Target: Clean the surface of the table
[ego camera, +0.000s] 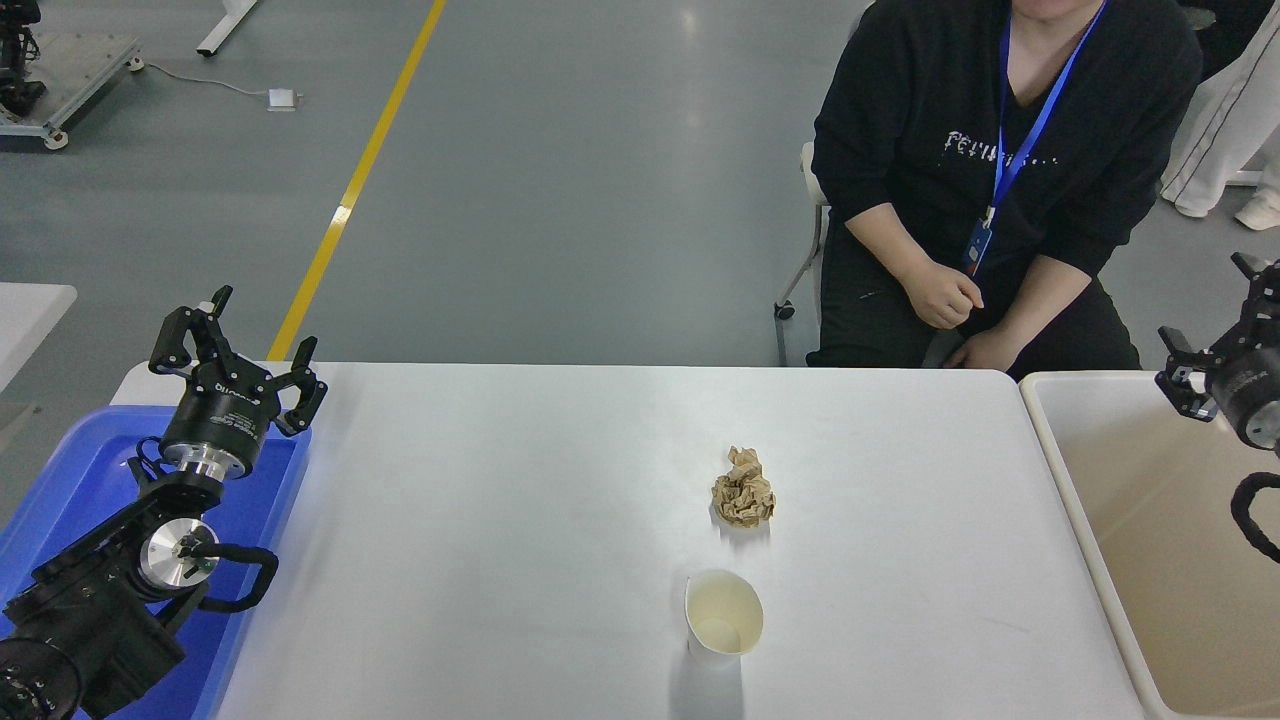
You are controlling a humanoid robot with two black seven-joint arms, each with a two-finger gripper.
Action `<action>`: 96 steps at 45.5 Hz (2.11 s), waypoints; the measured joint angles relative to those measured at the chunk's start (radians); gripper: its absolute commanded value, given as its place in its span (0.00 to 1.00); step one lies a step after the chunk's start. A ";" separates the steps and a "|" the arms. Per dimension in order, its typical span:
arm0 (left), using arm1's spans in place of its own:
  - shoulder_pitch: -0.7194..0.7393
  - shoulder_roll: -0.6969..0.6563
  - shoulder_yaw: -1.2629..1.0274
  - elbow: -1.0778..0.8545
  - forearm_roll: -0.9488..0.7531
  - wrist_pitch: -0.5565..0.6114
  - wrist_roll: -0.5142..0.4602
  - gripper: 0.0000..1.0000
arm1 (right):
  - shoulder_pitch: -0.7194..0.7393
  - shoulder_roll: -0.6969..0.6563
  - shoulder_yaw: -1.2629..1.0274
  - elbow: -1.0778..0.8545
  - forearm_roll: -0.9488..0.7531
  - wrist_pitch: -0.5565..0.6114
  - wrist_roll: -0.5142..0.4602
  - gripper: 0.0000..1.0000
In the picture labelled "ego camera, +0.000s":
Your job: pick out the white wheeled chair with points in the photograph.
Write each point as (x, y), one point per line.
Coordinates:
(812, 180)

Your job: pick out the grey wheeled metal platform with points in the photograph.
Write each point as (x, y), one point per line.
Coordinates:
(90, 60)

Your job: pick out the white paper cup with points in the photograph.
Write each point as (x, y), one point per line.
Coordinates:
(722, 610)

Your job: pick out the person's left forearm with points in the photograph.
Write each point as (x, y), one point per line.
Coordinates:
(1040, 300)

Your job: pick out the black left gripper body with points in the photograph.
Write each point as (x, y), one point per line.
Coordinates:
(220, 415)

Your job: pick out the white power adapter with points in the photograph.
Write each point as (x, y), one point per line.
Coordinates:
(282, 99)

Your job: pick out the person's right hand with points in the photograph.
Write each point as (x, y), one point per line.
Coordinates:
(942, 295)

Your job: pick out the small white table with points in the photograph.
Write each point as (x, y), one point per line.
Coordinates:
(30, 320)

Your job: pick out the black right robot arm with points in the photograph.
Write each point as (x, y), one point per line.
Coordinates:
(1240, 512)

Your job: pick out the person's left hand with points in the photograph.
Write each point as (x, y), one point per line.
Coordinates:
(988, 352)

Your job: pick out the black machine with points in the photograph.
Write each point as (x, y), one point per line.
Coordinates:
(18, 60)

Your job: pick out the blue plastic tray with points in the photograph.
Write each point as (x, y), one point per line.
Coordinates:
(80, 470)

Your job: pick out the person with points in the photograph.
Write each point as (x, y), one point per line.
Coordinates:
(920, 100)
(1220, 120)

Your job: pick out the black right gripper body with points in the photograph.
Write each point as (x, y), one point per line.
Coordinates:
(1250, 390)

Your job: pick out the tan paper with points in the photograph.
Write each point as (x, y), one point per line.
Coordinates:
(745, 495)

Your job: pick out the white table leg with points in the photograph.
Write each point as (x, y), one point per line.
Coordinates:
(228, 25)

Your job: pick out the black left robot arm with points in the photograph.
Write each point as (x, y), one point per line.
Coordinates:
(90, 620)

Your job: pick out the large pale bin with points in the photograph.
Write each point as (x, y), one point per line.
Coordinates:
(1130, 520)

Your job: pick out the person's right forearm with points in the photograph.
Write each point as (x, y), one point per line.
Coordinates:
(885, 240)

